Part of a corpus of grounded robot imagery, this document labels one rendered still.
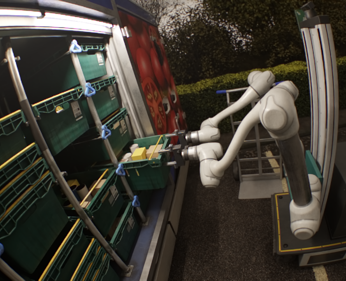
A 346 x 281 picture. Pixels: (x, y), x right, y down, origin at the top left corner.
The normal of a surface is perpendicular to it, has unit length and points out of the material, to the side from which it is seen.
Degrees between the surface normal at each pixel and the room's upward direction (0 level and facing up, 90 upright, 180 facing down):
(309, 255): 90
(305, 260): 90
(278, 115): 85
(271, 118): 84
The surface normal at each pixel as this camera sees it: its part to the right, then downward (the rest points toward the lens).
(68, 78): -0.15, 0.42
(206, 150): -0.29, -0.47
